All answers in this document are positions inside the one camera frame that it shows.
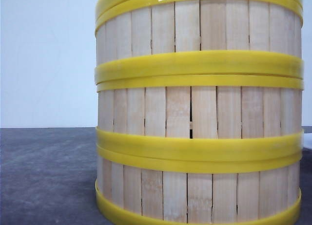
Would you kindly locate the front bamboo steamer basket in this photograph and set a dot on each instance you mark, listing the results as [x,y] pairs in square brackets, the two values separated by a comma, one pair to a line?
[131,196]

